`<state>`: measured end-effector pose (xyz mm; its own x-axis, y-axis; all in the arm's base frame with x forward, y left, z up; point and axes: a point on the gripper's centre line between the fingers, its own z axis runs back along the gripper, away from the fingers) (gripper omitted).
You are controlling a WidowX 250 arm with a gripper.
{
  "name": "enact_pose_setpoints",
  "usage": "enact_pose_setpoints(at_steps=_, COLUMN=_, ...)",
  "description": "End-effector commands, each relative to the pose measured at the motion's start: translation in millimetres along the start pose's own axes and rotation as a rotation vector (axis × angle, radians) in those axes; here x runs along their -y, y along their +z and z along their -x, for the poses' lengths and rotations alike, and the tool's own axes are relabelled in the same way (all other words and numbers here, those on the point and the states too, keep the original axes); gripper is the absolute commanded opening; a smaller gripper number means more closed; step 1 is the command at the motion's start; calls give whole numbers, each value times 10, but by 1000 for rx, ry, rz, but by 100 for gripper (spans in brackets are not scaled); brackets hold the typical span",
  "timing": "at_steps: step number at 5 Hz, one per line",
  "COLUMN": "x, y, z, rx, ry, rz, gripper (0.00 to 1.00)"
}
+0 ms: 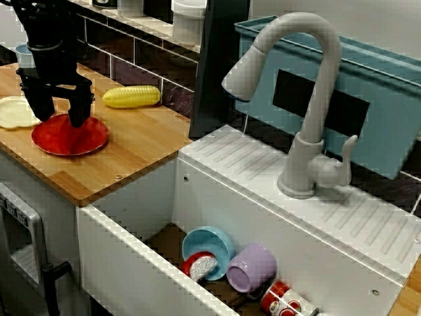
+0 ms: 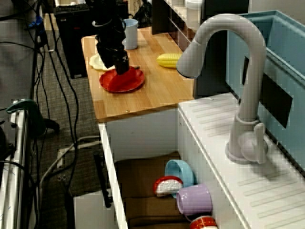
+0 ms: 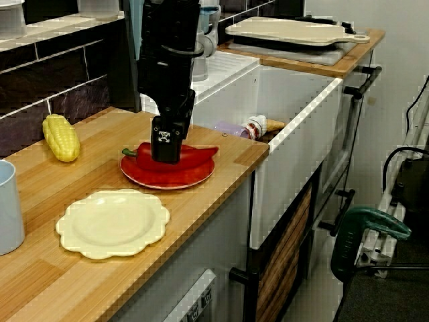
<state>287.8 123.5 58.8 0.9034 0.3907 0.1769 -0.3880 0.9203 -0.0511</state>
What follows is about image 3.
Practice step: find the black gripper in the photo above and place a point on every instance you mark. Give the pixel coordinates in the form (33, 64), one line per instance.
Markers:
(176, 107)

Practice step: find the red toy chili pepper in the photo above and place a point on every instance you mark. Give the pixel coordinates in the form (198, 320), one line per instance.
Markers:
(197, 156)

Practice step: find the purple plastic mug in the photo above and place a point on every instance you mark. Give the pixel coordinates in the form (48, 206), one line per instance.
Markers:
(229, 129)

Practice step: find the red round plate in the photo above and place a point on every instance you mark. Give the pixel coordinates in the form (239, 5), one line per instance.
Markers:
(167, 181)

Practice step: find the grey toy faucet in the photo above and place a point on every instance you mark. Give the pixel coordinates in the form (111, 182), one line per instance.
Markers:
(201, 67)

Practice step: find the black upright kitchen panel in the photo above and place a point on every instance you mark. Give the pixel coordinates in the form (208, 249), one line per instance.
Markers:
(122, 84)

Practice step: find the red tomato can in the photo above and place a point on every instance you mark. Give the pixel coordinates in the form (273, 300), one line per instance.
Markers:
(256, 129)

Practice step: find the toy ice cream cone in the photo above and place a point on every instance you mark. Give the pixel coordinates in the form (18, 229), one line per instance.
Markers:
(275, 124)

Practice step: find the white toy kitchen cabinet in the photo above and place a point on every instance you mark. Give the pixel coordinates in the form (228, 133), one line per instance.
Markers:
(228, 228)

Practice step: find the cream scalloped plate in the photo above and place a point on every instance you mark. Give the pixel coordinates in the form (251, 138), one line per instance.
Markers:
(110, 224)

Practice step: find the yellow toy corn cob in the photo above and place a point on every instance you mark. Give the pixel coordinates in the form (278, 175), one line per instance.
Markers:
(60, 141)

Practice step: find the white toy sink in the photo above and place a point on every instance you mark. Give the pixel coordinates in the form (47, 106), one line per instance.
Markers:
(295, 151)

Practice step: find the cream cutting board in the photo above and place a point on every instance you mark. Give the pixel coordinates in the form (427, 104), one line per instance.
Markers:
(285, 31)

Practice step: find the white pot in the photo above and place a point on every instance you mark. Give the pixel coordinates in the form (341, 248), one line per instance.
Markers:
(99, 8)

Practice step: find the wooden crate front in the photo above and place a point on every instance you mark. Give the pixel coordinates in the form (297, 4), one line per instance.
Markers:
(285, 255)

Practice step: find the grey toy dishwasher front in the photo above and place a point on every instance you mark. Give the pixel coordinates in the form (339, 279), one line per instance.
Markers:
(194, 302)

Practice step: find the white tray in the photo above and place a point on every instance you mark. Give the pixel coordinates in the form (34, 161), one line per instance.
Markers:
(318, 57)

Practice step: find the light blue plastic tumbler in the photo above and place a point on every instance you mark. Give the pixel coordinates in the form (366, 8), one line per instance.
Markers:
(8, 214)

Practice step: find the white container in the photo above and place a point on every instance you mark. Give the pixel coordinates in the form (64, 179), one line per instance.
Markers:
(11, 16)

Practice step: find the black device box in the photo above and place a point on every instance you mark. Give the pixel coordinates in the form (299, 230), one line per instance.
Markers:
(415, 188)

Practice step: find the white aluminium frame rail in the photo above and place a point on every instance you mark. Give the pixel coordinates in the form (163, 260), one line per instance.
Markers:
(375, 248)

